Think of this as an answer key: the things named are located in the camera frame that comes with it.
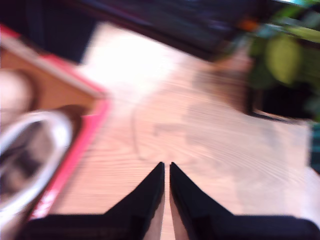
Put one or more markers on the red cardboard shoebox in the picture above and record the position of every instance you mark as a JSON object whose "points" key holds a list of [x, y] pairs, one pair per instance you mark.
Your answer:
{"points": [[85, 130]]}

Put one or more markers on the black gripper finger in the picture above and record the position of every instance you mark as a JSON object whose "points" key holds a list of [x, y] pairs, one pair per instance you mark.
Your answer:
{"points": [[185, 197], [150, 195]]}

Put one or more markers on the dark teal curtain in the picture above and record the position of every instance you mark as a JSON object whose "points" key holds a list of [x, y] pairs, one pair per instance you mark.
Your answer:
{"points": [[315, 147]]}

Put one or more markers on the amber pump bottle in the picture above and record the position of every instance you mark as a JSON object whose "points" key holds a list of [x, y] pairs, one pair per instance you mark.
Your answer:
{"points": [[247, 25]]}

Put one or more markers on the green leafy houseplant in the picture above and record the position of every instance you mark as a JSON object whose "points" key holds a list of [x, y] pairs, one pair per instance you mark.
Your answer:
{"points": [[282, 57]]}

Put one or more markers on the white leather sneaker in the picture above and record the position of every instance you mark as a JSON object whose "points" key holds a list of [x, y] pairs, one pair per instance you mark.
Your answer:
{"points": [[57, 140]]}

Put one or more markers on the large black computer monitor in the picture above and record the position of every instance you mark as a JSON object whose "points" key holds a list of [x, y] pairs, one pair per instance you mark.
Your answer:
{"points": [[175, 22]]}

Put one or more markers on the dark plant tray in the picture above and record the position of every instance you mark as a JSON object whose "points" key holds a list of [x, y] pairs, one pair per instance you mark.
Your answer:
{"points": [[280, 102]]}

